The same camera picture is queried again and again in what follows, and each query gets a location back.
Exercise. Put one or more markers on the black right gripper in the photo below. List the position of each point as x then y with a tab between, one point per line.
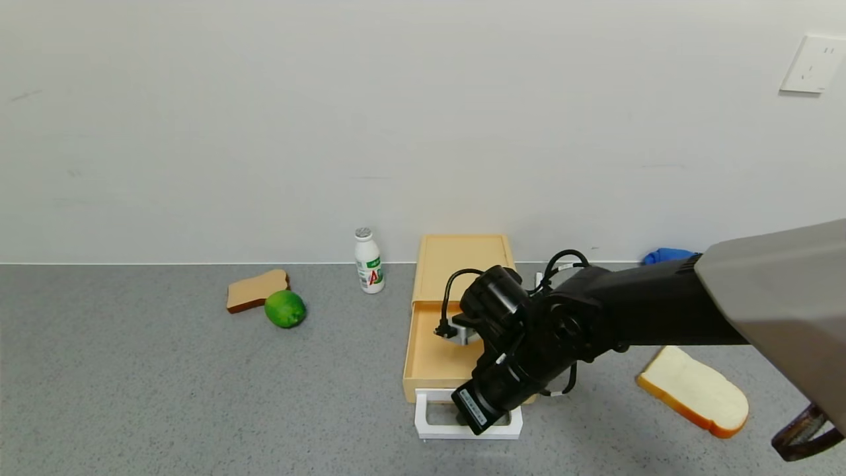
474	408

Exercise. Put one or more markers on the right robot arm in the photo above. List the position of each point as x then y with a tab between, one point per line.
661	311

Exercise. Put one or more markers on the white milk bottle green label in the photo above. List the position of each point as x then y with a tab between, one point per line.
369	264

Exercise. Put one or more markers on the green lime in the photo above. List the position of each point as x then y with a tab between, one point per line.
285	309

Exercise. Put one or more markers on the white bread slice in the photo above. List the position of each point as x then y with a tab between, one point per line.
694	391

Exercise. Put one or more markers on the brown toast slice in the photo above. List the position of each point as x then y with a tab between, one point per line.
253	291

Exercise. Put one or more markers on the rolled blue cloth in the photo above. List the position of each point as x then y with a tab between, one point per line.
667	255

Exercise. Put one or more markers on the white wall socket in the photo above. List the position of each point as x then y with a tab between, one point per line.
814	64

